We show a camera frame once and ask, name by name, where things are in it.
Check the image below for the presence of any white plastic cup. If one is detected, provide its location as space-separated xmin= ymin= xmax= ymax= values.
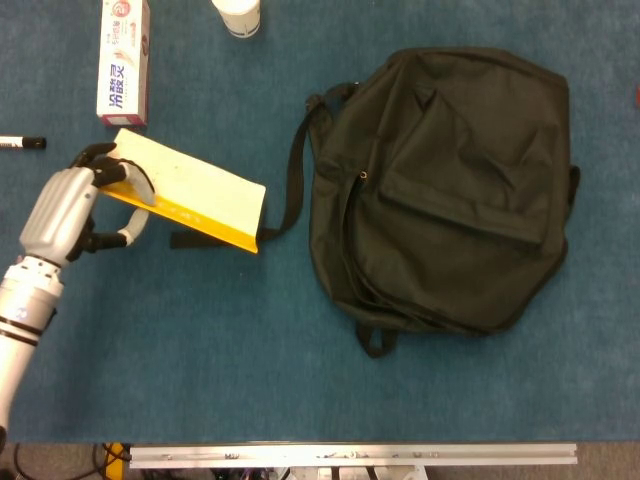
xmin=210 ymin=0 xmax=262 ymax=39

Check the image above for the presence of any aluminium profile rail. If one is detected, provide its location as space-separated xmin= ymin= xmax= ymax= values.
xmin=128 ymin=442 xmax=579 ymax=470

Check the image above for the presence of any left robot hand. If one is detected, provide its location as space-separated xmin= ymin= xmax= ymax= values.
xmin=18 ymin=142 xmax=156 ymax=267

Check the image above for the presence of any black marker pen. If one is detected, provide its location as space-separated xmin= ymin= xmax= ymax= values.
xmin=0 ymin=134 xmax=48 ymax=151

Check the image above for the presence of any blue felt table cover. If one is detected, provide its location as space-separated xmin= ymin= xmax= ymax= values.
xmin=0 ymin=0 xmax=640 ymax=444

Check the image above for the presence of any black fabric backpack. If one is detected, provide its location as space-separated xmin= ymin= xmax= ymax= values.
xmin=169 ymin=46 xmax=582 ymax=359

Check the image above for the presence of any white pink toothpaste box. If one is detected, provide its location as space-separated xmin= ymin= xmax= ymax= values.
xmin=96 ymin=0 xmax=151 ymax=128

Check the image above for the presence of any yellow black strap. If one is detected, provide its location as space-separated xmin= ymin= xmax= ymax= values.
xmin=103 ymin=442 xmax=130 ymax=480

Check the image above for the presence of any white and yellow book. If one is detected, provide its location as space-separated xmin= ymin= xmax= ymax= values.
xmin=97 ymin=127 xmax=268 ymax=255

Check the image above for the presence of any black floor cable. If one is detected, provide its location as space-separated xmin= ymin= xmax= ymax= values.
xmin=12 ymin=443 xmax=109 ymax=480

